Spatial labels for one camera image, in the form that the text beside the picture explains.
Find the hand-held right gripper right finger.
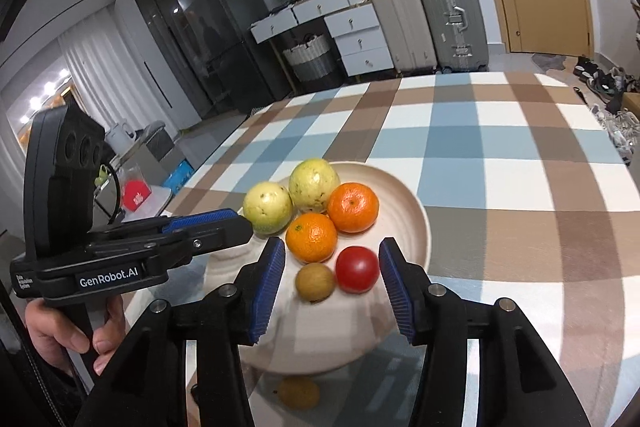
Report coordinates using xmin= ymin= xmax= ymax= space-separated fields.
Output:
xmin=378 ymin=238 xmax=593 ymax=427

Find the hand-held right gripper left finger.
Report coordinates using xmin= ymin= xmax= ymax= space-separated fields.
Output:
xmin=75 ymin=237 xmax=287 ymax=427

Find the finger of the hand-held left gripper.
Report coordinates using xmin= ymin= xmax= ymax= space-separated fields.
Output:
xmin=86 ymin=218 xmax=254 ymax=269
xmin=161 ymin=208 xmax=242 ymax=234

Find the red tomato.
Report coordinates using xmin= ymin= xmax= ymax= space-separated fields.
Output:
xmin=335 ymin=246 xmax=380 ymax=295

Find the brown kiwi fruit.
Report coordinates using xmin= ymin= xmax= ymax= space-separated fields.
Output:
xmin=295 ymin=262 xmax=336 ymax=304

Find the smooth yellow-green guava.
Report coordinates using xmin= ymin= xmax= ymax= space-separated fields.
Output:
xmin=242 ymin=182 xmax=293 ymax=236

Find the cream round plate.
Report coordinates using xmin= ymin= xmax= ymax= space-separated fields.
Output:
xmin=207 ymin=162 xmax=432 ymax=375

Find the orange mandarin with green stem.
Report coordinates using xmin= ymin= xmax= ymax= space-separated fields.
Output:
xmin=285 ymin=212 xmax=338 ymax=264

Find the small tan round fruit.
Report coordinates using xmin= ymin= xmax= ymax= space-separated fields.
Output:
xmin=276 ymin=376 xmax=321 ymax=410

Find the spotted yellow-green guava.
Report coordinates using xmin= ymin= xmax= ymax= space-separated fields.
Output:
xmin=288 ymin=159 xmax=341 ymax=214

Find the person's left hand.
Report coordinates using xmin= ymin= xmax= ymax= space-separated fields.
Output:
xmin=25 ymin=296 xmax=127 ymax=375

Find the blue packet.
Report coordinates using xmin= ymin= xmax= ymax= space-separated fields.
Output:
xmin=162 ymin=159 xmax=196 ymax=188

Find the grey white printer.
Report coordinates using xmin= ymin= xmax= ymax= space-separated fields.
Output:
xmin=95 ymin=184 xmax=173 ymax=220

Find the red paper box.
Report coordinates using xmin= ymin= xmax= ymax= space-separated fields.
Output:
xmin=121 ymin=179 xmax=152 ymax=210

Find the white kettle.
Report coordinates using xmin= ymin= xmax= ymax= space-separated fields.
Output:
xmin=105 ymin=122 xmax=136 ymax=154

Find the grey metal box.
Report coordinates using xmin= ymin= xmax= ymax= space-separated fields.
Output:
xmin=135 ymin=121 xmax=174 ymax=164

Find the white curtain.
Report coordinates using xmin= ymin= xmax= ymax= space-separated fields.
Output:
xmin=57 ymin=2 xmax=201 ymax=142

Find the dark grey refrigerator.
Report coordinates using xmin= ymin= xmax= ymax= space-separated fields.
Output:
xmin=177 ymin=0 xmax=296 ymax=118

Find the dark glass cabinet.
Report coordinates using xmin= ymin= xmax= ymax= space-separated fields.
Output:
xmin=127 ymin=0 xmax=217 ymax=128

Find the woven laundry basket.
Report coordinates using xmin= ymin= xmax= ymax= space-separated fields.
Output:
xmin=282 ymin=33 xmax=341 ymax=82

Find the white drawer desk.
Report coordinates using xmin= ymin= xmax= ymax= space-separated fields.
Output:
xmin=250 ymin=0 xmax=396 ymax=81

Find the beige suitcase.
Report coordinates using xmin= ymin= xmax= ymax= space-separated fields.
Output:
xmin=362 ymin=0 xmax=437 ymax=76

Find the silver suitcase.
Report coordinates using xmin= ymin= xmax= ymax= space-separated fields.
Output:
xmin=414 ymin=0 xmax=490 ymax=74

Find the pile of shoes on floor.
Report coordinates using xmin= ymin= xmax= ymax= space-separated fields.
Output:
xmin=572 ymin=54 xmax=640 ymax=110

